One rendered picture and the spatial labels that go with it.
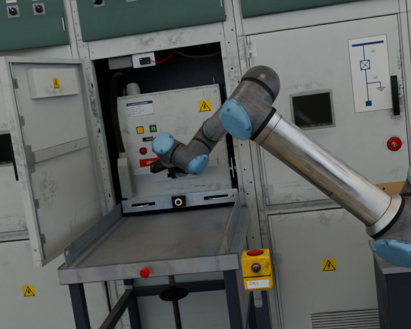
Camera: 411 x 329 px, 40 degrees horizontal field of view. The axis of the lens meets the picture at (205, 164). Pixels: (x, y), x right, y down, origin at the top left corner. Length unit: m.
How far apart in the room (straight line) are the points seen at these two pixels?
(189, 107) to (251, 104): 0.93
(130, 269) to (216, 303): 0.81
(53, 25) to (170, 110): 0.62
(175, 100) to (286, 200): 0.66
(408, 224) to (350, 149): 0.82
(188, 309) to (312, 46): 1.30
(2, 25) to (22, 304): 1.29
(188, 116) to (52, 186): 0.68
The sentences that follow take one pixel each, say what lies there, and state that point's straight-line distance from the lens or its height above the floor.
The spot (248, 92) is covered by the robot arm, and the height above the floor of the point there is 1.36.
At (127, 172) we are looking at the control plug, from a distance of 2.50.
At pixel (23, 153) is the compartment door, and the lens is 2.05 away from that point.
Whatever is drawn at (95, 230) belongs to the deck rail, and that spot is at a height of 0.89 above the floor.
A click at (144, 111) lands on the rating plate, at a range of 2.57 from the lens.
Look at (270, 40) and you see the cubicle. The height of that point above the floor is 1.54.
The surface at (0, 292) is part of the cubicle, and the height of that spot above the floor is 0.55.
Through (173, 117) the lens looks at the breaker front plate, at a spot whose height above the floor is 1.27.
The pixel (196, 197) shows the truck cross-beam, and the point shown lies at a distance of 2.56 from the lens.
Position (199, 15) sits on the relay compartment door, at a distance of 2.46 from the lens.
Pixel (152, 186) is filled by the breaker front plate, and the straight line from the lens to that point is 2.60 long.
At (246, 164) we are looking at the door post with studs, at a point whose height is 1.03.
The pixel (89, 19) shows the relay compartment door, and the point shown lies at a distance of 2.57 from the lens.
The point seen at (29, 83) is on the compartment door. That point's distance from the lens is 2.20.
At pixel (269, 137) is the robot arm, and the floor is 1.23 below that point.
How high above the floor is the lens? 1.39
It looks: 8 degrees down
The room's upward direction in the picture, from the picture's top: 8 degrees counter-clockwise
